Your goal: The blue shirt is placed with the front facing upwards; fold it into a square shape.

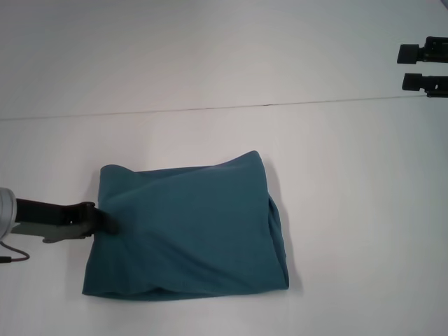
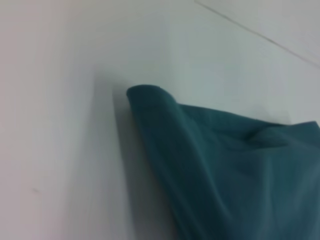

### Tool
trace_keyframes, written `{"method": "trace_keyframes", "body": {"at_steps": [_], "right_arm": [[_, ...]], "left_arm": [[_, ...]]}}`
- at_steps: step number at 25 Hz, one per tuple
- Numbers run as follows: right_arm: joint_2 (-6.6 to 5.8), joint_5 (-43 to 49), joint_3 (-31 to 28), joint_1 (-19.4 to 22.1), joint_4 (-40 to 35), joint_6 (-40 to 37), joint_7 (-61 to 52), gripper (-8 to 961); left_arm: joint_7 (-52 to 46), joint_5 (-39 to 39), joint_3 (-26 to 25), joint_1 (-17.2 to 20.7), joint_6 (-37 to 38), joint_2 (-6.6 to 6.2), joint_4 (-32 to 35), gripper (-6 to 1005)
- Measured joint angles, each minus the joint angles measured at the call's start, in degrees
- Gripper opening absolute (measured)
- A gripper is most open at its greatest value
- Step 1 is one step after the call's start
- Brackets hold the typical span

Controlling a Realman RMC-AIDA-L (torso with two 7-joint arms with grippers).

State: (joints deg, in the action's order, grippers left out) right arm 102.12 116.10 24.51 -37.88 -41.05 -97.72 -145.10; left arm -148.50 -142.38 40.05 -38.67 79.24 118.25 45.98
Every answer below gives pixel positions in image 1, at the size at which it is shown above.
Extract dark left arm cable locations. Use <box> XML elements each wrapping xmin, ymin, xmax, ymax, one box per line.
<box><xmin>0</xmin><ymin>240</ymin><xmax>32</xmax><ymax>264</ymax></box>

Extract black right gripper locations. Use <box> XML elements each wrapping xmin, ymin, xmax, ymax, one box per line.
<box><xmin>396</xmin><ymin>36</ymin><xmax>448</xmax><ymax>99</ymax></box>

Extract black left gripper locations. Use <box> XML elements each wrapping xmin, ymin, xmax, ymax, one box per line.
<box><xmin>10</xmin><ymin>197</ymin><xmax>120</xmax><ymax>244</ymax></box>

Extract teal FREE print t-shirt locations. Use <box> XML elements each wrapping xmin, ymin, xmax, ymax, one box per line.
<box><xmin>80</xmin><ymin>150</ymin><xmax>291</xmax><ymax>304</ymax></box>

